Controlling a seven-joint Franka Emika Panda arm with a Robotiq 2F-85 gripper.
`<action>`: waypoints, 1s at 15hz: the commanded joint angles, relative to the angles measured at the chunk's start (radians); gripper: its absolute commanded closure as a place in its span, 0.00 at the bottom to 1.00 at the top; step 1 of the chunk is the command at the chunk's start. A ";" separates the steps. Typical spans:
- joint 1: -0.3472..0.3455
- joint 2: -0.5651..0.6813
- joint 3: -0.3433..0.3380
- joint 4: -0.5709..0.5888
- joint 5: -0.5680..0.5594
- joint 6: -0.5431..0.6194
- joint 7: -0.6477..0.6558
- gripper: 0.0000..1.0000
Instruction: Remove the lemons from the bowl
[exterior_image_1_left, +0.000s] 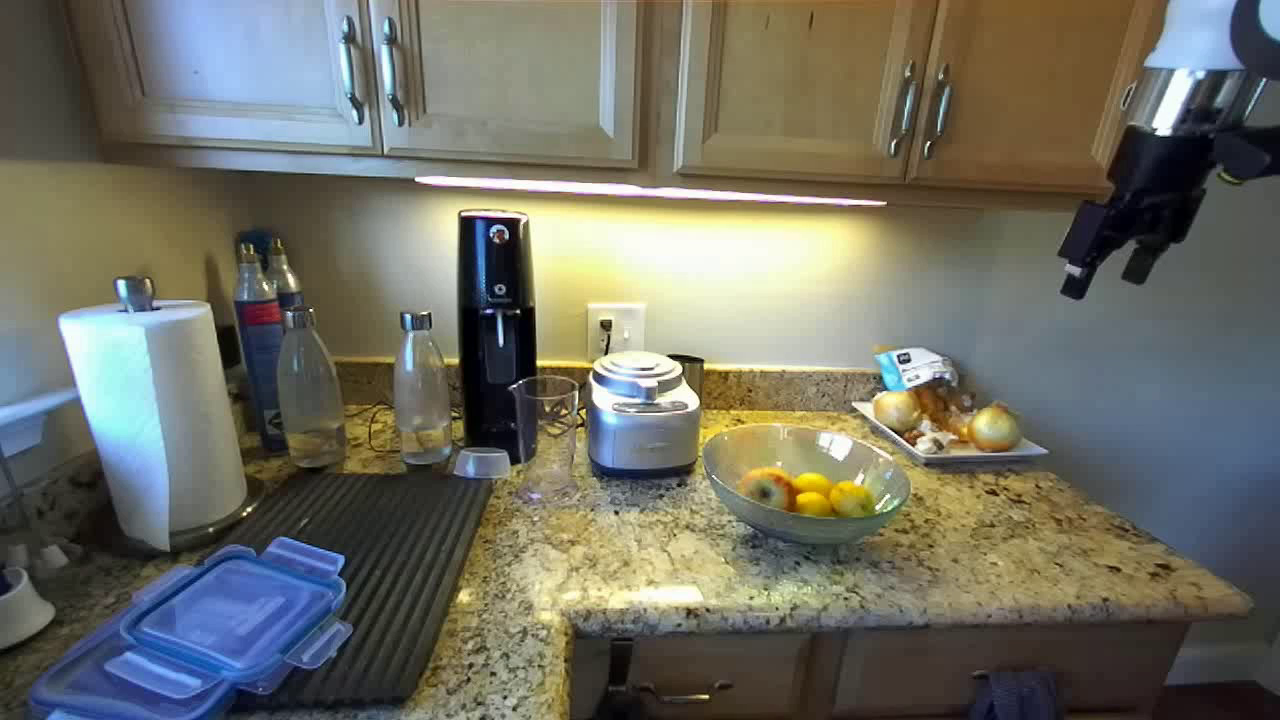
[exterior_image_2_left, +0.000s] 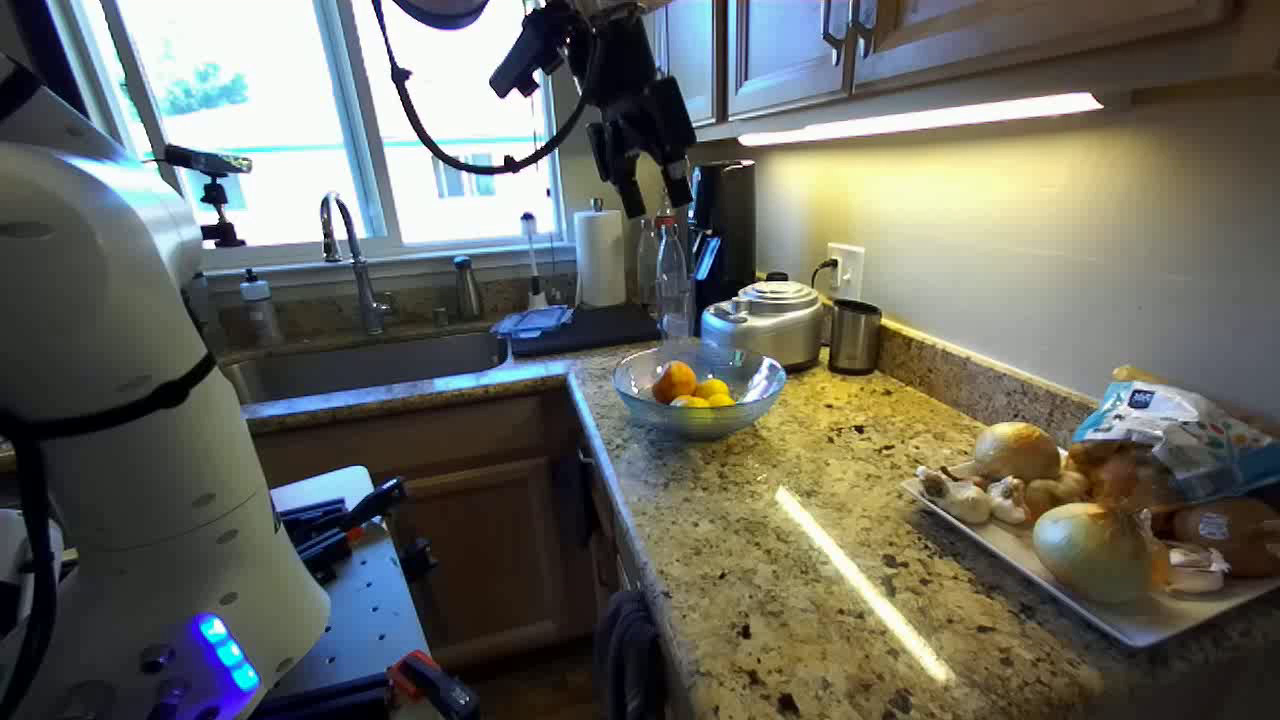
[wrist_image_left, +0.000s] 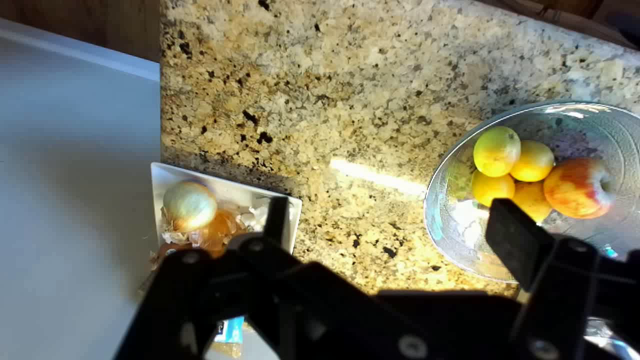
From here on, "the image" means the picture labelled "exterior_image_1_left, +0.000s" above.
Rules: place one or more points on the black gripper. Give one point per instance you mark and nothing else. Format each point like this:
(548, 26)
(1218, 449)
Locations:
(1158, 186)

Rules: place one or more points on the red yellow apple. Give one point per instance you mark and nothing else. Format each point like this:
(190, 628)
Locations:
(767, 484)

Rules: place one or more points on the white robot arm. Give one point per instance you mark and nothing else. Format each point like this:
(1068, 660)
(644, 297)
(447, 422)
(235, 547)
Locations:
(1184, 120)

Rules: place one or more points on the clear glass bowl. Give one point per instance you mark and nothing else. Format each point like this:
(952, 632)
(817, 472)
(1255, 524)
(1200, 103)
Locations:
(806, 449)

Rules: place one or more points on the right wooden cabinet door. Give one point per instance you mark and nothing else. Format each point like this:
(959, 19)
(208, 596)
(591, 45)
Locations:
(1029, 95)

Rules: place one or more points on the wooden cabinet door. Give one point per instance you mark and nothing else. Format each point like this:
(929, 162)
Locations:
(1029, 95)
(796, 90)
(229, 73)
(509, 81)

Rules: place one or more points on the yellow onion right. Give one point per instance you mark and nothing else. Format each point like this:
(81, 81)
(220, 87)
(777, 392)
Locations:
(994, 430)

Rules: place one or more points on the yellow onion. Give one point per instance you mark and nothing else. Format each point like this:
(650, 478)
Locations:
(994, 430)
(899, 408)

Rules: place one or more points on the blue white food bag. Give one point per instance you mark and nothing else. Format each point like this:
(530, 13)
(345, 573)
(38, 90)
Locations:
(905, 368)

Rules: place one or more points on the white rectangular plate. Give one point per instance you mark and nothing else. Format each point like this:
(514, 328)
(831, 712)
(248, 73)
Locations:
(948, 452)

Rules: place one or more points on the yellow onion left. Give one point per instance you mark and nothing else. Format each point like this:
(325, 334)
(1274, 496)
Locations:
(899, 408)

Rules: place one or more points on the dark hanging towel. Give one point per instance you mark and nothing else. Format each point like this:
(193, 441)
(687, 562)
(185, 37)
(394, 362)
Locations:
(1014, 697)

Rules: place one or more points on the silver rice cooker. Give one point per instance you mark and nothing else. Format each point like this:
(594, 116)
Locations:
(643, 416)

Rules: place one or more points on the clear measuring cup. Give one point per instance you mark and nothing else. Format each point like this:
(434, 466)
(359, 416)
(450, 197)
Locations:
(545, 437)

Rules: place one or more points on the wooden drawer front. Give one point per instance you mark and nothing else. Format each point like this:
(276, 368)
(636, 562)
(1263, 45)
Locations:
(721, 676)

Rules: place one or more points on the black soda maker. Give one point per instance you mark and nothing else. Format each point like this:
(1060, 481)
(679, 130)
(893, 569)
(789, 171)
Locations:
(499, 322)

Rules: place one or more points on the under cabinet light strip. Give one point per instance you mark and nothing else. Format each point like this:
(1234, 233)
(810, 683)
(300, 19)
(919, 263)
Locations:
(613, 191)

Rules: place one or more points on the clear glass bottle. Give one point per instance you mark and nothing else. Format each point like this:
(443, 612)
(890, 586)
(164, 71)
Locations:
(420, 398)

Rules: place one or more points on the black drying mat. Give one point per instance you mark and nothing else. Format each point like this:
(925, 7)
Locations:
(405, 541)

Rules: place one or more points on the clear plastic bottle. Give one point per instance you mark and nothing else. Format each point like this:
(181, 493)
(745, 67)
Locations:
(311, 392)

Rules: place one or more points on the red label soda bottle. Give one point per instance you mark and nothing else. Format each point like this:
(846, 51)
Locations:
(260, 325)

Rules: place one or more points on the blue lid container top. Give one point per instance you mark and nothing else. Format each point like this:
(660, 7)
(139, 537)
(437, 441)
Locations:
(241, 618)

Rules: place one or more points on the blue lid container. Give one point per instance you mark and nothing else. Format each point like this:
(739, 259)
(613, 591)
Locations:
(241, 618)
(106, 676)

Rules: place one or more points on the left wooden cabinet door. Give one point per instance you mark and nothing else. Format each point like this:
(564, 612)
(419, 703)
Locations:
(229, 73)

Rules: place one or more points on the white paper towel roll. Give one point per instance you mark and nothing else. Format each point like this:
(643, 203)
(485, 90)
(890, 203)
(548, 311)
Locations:
(159, 408)

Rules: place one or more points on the blue lid container bottom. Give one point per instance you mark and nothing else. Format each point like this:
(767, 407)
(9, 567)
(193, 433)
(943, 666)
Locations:
(106, 676)

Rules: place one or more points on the white dish left edge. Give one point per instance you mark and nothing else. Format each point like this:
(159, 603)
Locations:
(21, 608)

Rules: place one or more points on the white wall outlet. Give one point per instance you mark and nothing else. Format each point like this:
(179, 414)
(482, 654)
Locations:
(613, 325)

